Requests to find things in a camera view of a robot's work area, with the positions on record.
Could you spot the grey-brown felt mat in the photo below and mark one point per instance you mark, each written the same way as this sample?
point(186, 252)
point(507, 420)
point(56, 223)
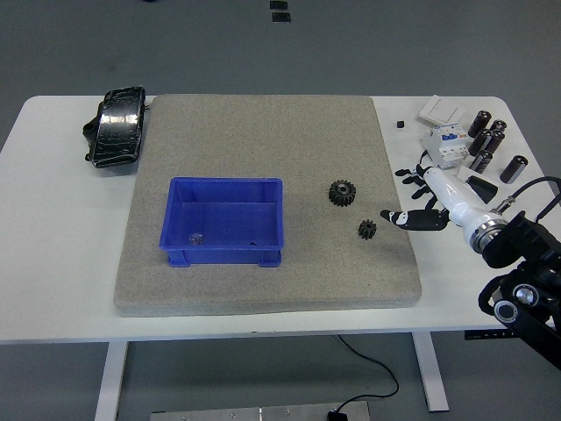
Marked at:
point(263, 140)

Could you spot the black plug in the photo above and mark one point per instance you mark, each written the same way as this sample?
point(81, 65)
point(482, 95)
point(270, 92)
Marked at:
point(336, 415)

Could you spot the black wedge-shaped adapter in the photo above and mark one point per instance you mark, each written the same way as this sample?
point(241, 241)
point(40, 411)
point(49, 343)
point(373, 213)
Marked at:
point(482, 188)

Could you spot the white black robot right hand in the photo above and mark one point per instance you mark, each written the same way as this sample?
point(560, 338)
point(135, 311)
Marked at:
point(451, 197)

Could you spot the black table control panel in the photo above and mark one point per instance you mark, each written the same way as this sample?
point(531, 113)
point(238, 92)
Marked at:
point(486, 335)

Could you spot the dark cylindrical capacitor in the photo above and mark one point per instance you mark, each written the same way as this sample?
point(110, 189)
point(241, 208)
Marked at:
point(499, 125)
point(479, 142)
point(513, 169)
point(479, 124)
point(495, 141)
point(481, 161)

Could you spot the white wall switch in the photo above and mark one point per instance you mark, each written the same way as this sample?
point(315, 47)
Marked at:
point(440, 109)

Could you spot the black floor marker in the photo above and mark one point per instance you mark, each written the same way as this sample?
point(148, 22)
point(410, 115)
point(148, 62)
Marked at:
point(278, 5)
point(281, 17)

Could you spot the white table leg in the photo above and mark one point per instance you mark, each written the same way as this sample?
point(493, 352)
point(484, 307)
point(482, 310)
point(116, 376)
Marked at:
point(431, 373)
point(109, 381)

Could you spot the white circuit breaker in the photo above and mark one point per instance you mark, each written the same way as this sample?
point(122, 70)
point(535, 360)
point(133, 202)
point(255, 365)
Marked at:
point(447, 147)

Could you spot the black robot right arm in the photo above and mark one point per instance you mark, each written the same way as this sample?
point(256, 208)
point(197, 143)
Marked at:
point(526, 245)

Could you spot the small black gear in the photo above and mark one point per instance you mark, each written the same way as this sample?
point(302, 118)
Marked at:
point(367, 229)

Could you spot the large black gear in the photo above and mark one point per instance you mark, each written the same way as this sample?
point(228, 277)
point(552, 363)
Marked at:
point(342, 193)

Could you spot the silver metal floor plate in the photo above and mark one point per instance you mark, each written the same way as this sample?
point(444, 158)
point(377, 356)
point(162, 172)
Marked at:
point(245, 414)

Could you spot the small silver nut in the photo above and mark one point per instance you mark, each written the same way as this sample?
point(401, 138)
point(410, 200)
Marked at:
point(195, 239)

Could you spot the blue plastic box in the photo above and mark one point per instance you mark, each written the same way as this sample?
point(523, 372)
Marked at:
point(228, 219)

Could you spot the small black cube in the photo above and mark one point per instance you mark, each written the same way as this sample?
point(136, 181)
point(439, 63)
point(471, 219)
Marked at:
point(400, 123)

